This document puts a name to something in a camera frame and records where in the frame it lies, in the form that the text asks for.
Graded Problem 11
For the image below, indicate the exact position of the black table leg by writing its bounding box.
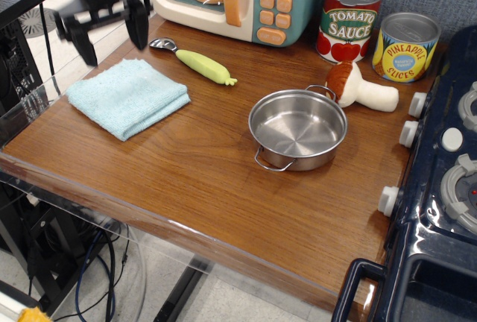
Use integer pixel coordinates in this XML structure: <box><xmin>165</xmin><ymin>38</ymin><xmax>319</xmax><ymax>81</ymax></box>
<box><xmin>153</xmin><ymin>267</ymin><xmax>203</xmax><ymax>322</ymax></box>

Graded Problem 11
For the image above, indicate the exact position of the plush mushroom toy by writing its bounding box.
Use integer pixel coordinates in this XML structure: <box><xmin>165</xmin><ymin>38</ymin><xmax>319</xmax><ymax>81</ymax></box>
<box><xmin>326</xmin><ymin>60</ymin><xmax>399</xmax><ymax>113</ymax></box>

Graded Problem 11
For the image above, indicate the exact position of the tomato sauce can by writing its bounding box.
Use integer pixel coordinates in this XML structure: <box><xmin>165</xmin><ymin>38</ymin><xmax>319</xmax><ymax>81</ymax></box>
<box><xmin>316</xmin><ymin>0</ymin><xmax>382</xmax><ymax>63</ymax></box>

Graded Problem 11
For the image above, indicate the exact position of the small stainless steel pot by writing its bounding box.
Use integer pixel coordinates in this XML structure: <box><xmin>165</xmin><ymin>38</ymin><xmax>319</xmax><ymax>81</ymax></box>
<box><xmin>248</xmin><ymin>85</ymin><xmax>348</xmax><ymax>172</ymax></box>

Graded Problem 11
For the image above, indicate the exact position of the dark blue toy stove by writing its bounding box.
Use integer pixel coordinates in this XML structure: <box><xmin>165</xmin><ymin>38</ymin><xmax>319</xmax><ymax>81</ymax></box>
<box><xmin>332</xmin><ymin>26</ymin><xmax>476</xmax><ymax>321</ymax></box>

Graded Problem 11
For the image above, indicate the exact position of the blue cable under table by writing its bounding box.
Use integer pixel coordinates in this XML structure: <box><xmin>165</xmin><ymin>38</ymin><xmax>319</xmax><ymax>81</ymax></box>
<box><xmin>74</xmin><ymin>224</ymin><xmax>117</xmax><ymax>322</ymax></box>

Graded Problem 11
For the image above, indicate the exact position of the clear acrylic table guard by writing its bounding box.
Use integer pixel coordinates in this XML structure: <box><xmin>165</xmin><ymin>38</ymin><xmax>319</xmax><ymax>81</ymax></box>
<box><xmin>0</xmin><ymin>1</ymin><xmax>215</xmax><ymax>274</ymax></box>

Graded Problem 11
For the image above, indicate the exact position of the green handled metal spoon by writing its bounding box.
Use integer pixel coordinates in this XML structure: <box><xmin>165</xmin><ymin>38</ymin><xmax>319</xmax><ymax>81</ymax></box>
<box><xmin>149</xmin><ymin>38</ymin><xmax>238</xmax><ymax>86</ymax></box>

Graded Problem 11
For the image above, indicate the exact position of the black cable under table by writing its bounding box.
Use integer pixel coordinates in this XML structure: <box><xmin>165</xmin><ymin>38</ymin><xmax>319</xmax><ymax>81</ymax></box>
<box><xmin>54</xmin><ymin>224</ymin><xmax>131</xmax><ymax>322</ymax></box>

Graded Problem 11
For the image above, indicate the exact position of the white stove knob middle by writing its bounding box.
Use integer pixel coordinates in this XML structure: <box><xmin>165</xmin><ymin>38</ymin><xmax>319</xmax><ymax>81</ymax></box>
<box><xmin>399</xmin><ymin>121</ymin><xmax>419</xmax><ymax>148</ymax></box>

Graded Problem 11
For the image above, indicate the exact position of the pineapple slices can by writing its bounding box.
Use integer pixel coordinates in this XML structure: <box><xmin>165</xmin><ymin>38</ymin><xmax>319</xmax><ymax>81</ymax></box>
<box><xmin>372</xmin><ymin>12</ymin><xmax>441</xmax><ymax>83</ymax></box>

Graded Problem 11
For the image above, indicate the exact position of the white stove knob upper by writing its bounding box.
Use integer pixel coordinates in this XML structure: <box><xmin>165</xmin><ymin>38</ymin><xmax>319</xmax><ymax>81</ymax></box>
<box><xmin>408</xmin><ymin>92</ymin><xmax>427</xmax><ymax>119</ymax></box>

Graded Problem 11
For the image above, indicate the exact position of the white stove knob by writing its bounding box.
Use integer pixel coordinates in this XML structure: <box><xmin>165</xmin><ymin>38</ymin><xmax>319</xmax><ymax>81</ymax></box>
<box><xmin>408</xmin><ymin>92</ymin><xmax>427</xmax><ymax>119</ymax></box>
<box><xmin>399</xmin><ymin>121</ymin><xmax>419</xmax><ymax>148</ymax></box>
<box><xmin>378</xmin><ymin>186</ymin><xmax>399</xmax><ymax>217</ymax></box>

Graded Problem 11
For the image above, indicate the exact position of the white stove knob lower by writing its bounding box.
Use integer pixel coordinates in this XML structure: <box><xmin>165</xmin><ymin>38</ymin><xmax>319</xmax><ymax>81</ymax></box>
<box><xmin>378</xmin><ymin>186</ymin><xmax>399</xmax><ymax>217</ymax></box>

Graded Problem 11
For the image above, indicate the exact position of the light blue rag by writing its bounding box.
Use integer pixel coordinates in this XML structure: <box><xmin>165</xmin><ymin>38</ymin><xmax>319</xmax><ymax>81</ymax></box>
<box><xmin>66</xmin><ymin>60</ymin><xmax>191</xmax><ymax>142</ymax></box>

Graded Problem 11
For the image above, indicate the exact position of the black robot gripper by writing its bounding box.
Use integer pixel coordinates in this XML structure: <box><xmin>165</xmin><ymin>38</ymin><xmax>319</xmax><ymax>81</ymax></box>
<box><xmin>54</xmin><ymin>0</ymin><xmax>152</xmax><ymax>66</ymax></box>

